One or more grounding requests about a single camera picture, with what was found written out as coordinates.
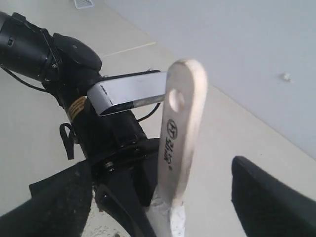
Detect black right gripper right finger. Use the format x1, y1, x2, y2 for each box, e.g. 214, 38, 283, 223
231, 156, 316, 237

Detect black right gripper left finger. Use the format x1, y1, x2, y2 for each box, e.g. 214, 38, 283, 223
0, 161, 92, 237

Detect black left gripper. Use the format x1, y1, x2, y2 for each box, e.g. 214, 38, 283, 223
61, 96, 158, 237

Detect wooden paint brush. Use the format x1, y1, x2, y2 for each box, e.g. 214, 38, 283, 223
146, 59, 208, 237

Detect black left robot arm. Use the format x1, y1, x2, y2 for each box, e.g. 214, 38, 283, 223
0, 12, 161, 237

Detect white floor vent grille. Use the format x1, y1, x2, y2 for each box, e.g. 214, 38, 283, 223
74, 0, 94, 10

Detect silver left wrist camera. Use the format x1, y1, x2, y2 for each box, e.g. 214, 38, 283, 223
87, 71, 167, 117

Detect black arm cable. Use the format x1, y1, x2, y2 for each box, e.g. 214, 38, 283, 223
0, 65, 46, 93

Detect white blob on wall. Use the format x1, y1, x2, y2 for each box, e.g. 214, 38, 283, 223
280, 73, 293, 83

